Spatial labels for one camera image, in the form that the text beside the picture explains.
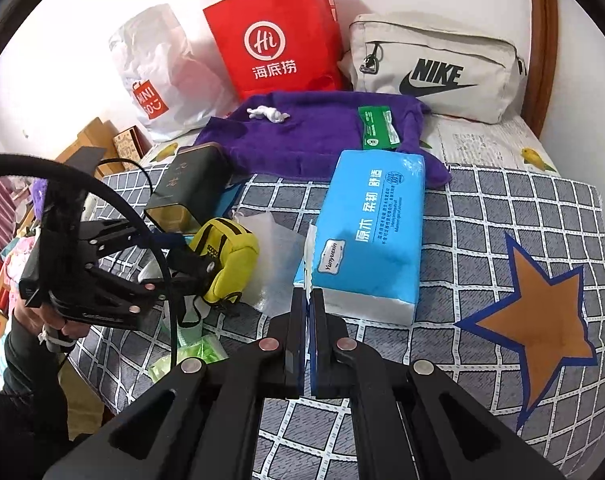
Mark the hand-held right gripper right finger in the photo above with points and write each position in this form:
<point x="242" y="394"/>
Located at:
<point x="318" y="325"/>

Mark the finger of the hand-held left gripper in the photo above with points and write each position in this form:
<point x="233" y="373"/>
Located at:
<point x="117" y="235"/>
<point x="132" y="295"/>

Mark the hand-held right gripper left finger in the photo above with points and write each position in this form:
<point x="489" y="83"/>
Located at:
<point x="302" y="325"/>

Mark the dark green tin box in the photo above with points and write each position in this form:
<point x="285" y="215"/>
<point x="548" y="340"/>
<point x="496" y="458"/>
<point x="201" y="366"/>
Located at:
<point x="187" y="185"/>

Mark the yellow pouch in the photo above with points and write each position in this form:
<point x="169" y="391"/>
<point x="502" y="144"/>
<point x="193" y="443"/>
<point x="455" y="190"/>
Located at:
<point x="232" y="250"/>

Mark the blue tissue pack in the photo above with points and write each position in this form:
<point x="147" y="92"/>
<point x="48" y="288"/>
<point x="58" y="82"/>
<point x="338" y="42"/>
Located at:
<point x="372" y="220"/>

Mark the person's left forearm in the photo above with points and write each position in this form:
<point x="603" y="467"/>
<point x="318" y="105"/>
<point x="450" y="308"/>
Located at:
<point x="17" y="410"/>

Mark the person's left hand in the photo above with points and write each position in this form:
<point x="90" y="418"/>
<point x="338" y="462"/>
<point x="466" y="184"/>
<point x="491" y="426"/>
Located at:
<point x="70" y="331"/>

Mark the pale green face mask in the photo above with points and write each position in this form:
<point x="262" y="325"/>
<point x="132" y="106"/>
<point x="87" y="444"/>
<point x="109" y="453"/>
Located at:
<point x="190" y="327"/>

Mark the red striped cloth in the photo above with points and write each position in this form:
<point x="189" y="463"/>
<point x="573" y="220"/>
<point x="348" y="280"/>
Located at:
<point x="2" y="210"/>

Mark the clear plastic bag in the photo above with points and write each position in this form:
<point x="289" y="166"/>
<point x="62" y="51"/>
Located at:
<point x="275" y="260"/>

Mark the patterned cardboard box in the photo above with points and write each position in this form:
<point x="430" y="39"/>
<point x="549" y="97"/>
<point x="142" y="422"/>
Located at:
<point x="130" y="145"/>

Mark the green crinkled plastic packet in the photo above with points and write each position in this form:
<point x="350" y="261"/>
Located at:
<point x="202" y="357"/>

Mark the wooden furniture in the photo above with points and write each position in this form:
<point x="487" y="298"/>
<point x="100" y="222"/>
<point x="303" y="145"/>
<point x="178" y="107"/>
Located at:
<point x="90" y="137"/>

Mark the purple towel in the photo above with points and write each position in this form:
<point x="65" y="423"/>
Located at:
<point x="307" y="142"/>

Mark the grey checked blanket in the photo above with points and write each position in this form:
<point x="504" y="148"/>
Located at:
<point x="482" y="240"/>

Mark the white plastic shopping bag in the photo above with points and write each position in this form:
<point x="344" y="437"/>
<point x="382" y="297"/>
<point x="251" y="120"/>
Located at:
<point x="152" y="50"/>

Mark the green flat packet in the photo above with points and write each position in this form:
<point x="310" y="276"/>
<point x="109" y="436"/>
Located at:
<point x="377" y="130"/>

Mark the red paper bag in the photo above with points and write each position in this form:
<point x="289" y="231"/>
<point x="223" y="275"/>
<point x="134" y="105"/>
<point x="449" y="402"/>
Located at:
<point x="282" y="20"/>

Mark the beige waist bag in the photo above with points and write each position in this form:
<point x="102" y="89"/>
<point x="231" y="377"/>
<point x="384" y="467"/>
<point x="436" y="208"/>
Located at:
<point x="457" y="50"/>

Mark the wooden headboard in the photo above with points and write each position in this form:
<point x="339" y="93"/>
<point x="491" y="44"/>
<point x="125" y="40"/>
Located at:
<point x="544" y="35"/>

